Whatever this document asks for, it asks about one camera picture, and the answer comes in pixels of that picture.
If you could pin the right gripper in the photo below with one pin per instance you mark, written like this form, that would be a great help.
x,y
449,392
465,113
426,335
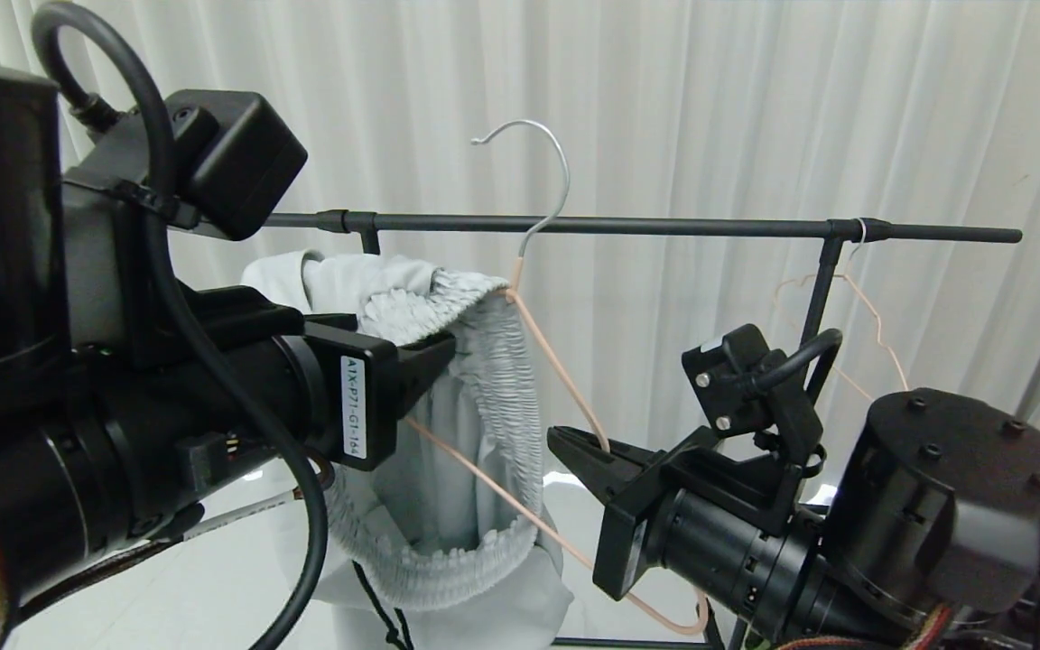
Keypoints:
x,y
719,542

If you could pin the black clothes rack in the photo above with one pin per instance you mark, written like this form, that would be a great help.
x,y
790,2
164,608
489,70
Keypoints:
x,y
664,226

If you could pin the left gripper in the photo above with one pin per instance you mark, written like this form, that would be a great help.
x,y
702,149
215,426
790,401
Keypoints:
x,y
213,406

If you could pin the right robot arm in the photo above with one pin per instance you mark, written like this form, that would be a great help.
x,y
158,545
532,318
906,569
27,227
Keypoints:
x,y
953,506

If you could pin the white curtain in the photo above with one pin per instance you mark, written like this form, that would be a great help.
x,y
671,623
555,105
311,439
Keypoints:
x,y
710,108

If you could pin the pale grey shorts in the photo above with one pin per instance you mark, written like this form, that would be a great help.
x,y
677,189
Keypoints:
x,y
502,361

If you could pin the pink clothes hanger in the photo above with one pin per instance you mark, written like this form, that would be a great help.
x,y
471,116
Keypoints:
x,y
878,336
565,379

